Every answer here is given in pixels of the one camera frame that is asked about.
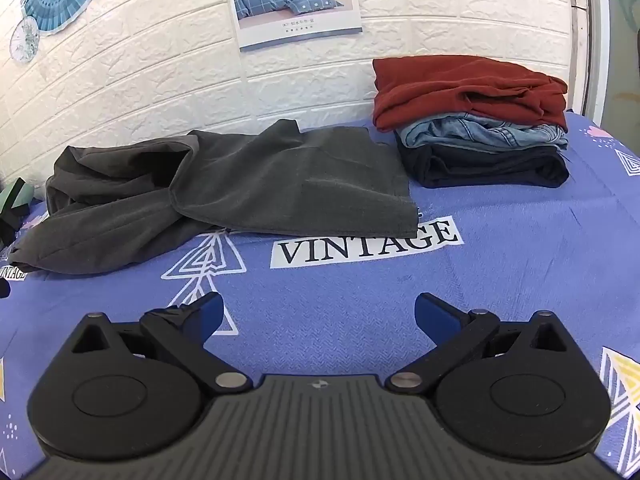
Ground white door frame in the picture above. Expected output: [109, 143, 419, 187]
[570, 0, 640, 128]

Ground folded dark navy garment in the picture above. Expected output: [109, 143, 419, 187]
[400, 142, 571, 189]

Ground folded light blue jeans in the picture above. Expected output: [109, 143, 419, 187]
[396, 112, 570, 151]

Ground dark grey pants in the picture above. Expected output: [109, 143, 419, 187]
[9, 119, 420, 277]

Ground wall poster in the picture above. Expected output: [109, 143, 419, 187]
[226, 0, 363, 53]

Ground small pale paper fan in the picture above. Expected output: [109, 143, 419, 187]
[10, 16, 41, 64]

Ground blue printed bed sheet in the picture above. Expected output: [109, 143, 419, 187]
[0, 110, 640, 480]

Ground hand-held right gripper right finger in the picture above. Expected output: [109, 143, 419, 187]
[385, 292, 571, 394]

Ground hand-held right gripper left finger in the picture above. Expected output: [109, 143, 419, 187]
[70, 291, 253, 395]

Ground folded red garment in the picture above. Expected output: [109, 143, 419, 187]
[372, 56, 569, 133]

